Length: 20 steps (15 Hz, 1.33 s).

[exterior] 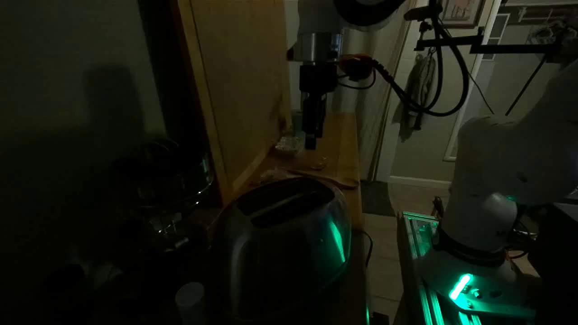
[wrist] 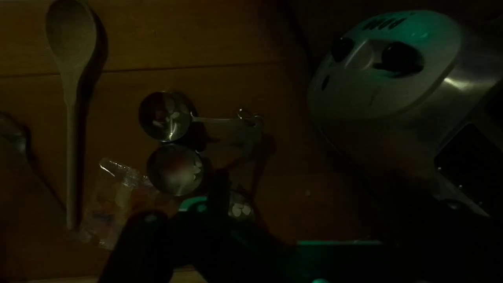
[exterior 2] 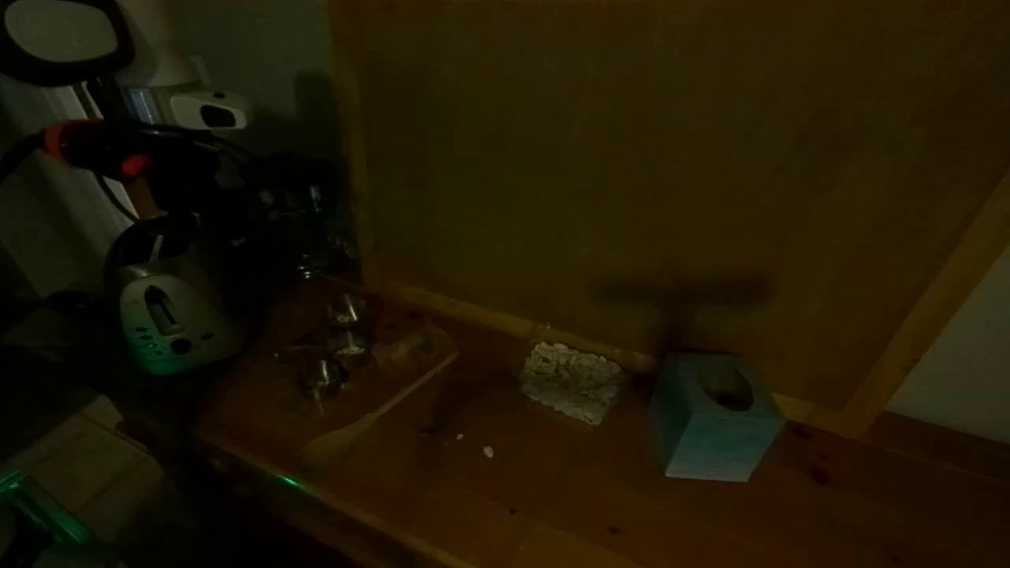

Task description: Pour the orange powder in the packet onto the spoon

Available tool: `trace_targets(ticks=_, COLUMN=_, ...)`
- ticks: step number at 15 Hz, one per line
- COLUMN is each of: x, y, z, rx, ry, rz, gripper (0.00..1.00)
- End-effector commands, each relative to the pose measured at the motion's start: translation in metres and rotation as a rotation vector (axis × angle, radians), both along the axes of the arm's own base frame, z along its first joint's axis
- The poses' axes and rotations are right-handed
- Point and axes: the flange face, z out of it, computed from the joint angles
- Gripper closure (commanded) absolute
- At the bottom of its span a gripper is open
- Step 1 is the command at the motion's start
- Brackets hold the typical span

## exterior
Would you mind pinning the small white cup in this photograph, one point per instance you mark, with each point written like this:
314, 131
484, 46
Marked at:
190, 304

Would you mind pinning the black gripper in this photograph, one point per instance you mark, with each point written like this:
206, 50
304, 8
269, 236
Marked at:
314, 84

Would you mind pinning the black pot on counter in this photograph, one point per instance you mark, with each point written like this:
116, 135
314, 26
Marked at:
163, 185

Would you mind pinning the hanging cloth bag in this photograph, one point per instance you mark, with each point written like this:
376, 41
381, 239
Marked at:
417, 90

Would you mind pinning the wooden cabinet panel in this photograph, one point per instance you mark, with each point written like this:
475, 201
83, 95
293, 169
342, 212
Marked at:
237, 55

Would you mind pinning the silver toaster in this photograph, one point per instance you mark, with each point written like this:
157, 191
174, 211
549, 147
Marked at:
278, 247

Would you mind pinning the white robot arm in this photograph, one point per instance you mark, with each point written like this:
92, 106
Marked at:
499, 164

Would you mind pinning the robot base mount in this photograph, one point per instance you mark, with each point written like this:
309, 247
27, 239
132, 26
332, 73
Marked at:
441, 290

